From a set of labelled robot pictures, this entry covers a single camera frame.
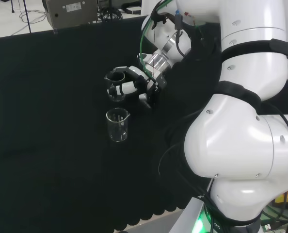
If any clear glass beaker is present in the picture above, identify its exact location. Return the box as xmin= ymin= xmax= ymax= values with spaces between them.
xmin=104 ymin=72 xmax=127 ymax=102
xmin=106 ymin=107 xmax=131 ymax=143

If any black floor cable bundle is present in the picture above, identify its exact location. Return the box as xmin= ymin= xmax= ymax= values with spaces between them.
xmin=97 ymin=4 xmax=123 ymax=23

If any grey metal cabinet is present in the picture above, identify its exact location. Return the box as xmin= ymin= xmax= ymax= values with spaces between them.
xmin=42 ymin=0 xmax=99 ymax=31

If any black tripod pole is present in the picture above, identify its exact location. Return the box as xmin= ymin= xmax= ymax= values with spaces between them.
xmin=22 ymin=0 xmax=32 ymax=33

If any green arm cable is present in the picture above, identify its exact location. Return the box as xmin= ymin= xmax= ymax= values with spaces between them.
xmin=139 ymin=0 xmax=176 ymax=79

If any black bench cloth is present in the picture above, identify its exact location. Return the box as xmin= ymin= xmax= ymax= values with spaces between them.
xmin=0 ymin=15 xmax=288 ymax=231

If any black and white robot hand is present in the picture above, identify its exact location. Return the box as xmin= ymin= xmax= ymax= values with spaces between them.
xmin=107 ymin=65 xmax=169 ymax=109

